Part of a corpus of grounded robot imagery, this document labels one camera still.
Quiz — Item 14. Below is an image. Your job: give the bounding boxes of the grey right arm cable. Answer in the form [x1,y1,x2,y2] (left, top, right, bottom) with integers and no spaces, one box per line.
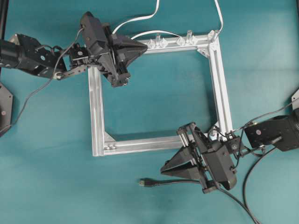
[233,102,295,131]

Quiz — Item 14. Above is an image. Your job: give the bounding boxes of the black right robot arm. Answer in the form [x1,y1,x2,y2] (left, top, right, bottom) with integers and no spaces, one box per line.
[160,114,299,193]

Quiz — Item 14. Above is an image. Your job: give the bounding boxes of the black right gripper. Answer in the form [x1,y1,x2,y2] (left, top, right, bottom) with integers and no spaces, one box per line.
[160,122,237,194]

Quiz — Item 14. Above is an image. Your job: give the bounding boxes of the black USB cable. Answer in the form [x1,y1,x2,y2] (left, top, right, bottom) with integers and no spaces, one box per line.
[139,137,263,224]

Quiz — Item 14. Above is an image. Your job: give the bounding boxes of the black vertical rail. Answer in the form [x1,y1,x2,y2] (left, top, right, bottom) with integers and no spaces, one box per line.
[0,0,9,40]

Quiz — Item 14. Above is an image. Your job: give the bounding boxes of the silver aluminium extrusion frame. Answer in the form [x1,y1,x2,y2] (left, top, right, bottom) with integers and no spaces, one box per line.
[88,30,233,156]

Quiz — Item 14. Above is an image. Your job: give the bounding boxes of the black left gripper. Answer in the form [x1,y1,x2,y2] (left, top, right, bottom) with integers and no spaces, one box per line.
[80,11,148,87]

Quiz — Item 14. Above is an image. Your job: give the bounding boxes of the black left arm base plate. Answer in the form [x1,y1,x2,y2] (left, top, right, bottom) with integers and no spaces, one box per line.
[0,83,14,137]

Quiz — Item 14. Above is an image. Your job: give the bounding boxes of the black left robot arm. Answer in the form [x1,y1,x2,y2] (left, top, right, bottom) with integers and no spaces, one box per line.
[0,12,148,87]

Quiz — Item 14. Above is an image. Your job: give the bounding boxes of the white flat cable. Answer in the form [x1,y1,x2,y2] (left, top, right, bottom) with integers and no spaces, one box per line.
[111,0,224,41]

